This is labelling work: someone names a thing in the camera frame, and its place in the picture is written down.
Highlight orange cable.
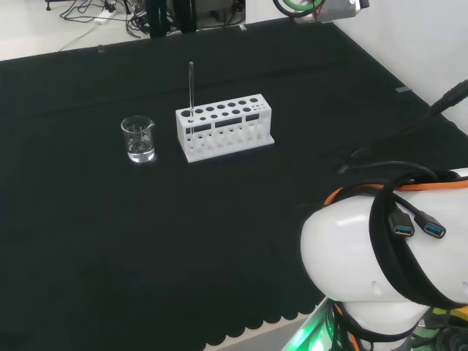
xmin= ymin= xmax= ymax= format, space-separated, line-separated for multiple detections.
xmin=323 ymin=178 xmax=468 ymax=206

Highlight white power strip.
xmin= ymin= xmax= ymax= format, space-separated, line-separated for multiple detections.
xmin=94 ymin=8 xmax=118 ymax=26

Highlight white test tube rack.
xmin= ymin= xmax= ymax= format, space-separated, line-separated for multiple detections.
xmin=175 ymin=93 xmax=276 ymax=164

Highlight small clear glass beaker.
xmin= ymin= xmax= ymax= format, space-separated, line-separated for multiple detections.
xmin=120 ymin=115 xmax=157 ymax=164

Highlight thin white floor cable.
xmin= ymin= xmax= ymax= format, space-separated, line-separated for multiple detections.
xmin=58 ymin=20 xmax=98 ymax=53

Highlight black bench cloth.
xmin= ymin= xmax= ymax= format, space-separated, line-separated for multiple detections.
xmin=0 ymin=13 xmax=468 ymax=351

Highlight thick black cable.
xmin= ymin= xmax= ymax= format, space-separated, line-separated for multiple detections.
xmin=336 ymin=78 xmax=468 ymax=173

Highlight black stand post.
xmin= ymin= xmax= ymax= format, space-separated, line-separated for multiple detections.
xmin=148 ymin=0 xmax=173 ymax=39

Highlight black cable with blue plug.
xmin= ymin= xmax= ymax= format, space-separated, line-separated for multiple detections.
xmin=396 ymin=195 xmax=448 ymax=240
xmin=386 ymin=193 xmax=417 ymax=238

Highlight green cable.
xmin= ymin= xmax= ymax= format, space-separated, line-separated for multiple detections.
xmin=283 ymin=0 xmax=326 ymax=12

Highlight clear glass rod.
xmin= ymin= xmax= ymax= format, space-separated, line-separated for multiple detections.
xmin=188 ymin=61 xmax=195 ymax=142

